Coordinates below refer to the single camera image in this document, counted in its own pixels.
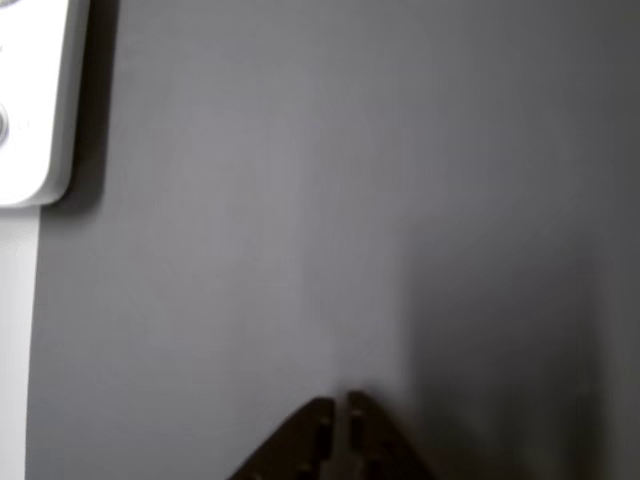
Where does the grey table mat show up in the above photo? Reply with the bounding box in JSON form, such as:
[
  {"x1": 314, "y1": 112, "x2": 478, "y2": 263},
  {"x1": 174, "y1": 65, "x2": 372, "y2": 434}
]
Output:
[{"x1": 24, "y1": 0, "x2": 640, "y2": 480}]

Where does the white camera stand base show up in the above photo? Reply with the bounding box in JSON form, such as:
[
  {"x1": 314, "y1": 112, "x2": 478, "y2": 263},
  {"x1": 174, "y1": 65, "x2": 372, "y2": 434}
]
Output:
[{"x1": 0, "y1": 0, "x2": 91, "y2": 209}]

